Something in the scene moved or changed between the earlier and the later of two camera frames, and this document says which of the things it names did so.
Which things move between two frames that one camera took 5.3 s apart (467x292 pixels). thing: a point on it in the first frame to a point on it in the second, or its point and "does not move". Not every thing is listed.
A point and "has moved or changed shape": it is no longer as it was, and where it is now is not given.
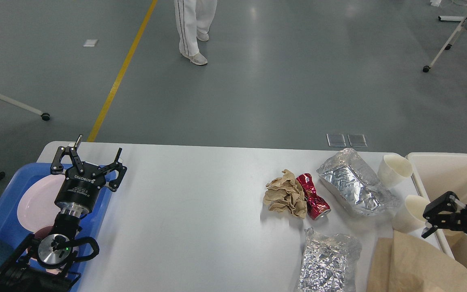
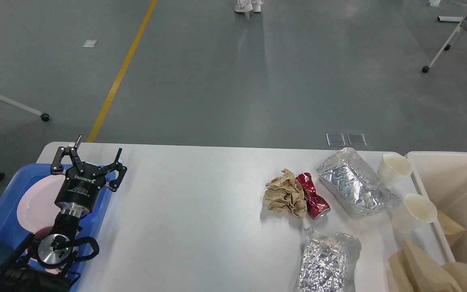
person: [194, 18] to [243, 6]
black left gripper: [77, 193] does not move
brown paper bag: [403, 263] has moved or changed shape
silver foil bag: [348, 175] does not move
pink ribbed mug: [38, 234] does not move
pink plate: [36, 208] does not move
